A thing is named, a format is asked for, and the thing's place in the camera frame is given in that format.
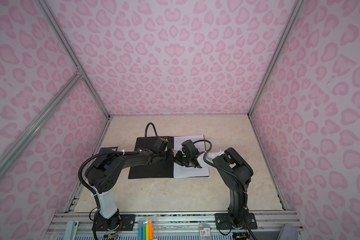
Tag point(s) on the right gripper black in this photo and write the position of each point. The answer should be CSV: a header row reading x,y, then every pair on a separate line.
x,y
177,159

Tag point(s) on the orange and black folder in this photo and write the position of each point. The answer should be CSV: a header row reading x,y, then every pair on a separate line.
x,y
163,170

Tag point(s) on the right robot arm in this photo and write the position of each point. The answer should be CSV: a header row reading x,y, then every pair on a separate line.
x,y
236,173

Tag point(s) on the aluminium frame corner post right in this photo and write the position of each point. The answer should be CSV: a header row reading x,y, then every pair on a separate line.
x,y
296,11

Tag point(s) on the grey cloth at corner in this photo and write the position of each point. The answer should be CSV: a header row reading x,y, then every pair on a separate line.
x,y
288,232

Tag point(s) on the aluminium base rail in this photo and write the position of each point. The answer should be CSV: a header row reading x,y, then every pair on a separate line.
x,y
180,226

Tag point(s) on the light green tool handle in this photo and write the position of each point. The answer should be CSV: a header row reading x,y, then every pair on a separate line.
x,y
71,230

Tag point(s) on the blue paperback book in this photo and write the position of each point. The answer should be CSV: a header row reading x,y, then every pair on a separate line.
x,y
108,149

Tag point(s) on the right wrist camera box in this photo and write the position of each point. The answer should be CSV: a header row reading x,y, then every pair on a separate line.
x,y
188,147

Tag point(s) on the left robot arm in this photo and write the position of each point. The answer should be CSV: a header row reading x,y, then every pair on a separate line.
x,y
99,175

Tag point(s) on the aluminium frame corner post left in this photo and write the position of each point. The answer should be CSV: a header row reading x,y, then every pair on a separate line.
x,y
67,46

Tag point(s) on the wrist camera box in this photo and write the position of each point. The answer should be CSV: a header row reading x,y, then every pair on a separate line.
x,y
188,147
160,145

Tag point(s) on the aluminium frame corner post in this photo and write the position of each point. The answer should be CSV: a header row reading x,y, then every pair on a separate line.
x,y
67,46
296,11

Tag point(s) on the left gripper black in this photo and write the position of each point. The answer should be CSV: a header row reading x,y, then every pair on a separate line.
x,y
171,158

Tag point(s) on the text sheet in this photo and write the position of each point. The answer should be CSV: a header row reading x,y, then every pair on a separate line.
x,y
189,172

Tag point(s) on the aluminium diagonal frame bar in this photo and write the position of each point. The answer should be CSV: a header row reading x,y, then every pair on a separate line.
x,y
18,147

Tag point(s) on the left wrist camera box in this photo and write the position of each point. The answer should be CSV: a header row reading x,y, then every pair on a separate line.
x,y
160,145

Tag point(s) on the box of coloured markers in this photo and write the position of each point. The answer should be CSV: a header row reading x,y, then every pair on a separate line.
x,y
146,228

